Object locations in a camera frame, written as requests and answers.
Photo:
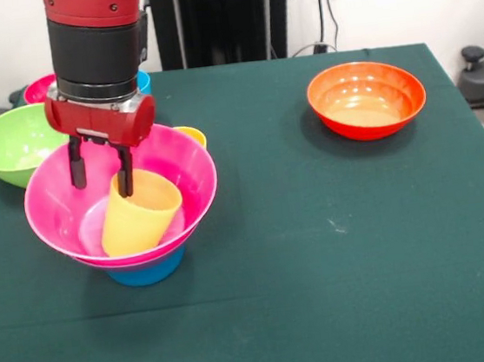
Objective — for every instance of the blue bowl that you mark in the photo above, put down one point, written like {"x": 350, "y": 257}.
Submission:
{"x": 148, "y": 274}

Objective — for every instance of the large green bowl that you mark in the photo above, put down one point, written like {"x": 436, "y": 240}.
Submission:
{"x": 6, "y": 146}

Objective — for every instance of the pale yellow translucent cup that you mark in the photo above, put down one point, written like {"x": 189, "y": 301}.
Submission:
{"x": 133, "y": 228}

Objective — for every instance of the small pink-red bowl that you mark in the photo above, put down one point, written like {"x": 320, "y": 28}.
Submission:
{"x": 37, "y": 93}

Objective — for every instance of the blue cup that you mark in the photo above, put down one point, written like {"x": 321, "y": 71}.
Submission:
{"x": 144, "y": 83}

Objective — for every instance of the orange bowl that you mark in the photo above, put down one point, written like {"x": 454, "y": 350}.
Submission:
{"x": 364, "y": 106}

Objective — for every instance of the large pink bowl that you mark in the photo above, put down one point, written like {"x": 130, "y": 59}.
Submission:
{"x": 189, "y": 174}

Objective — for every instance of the orange-yellow cup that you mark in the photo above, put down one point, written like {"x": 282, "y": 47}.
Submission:
{"x": 195, "y": 135}

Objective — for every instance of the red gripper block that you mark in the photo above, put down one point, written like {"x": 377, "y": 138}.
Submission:
{"x": 95, "y": 123}

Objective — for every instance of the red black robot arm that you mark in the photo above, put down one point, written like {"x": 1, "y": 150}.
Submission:
{"x": 96, "y": 49}

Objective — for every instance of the dark green table cloth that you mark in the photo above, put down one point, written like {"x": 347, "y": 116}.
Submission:
{"x": 259, "y": 327}

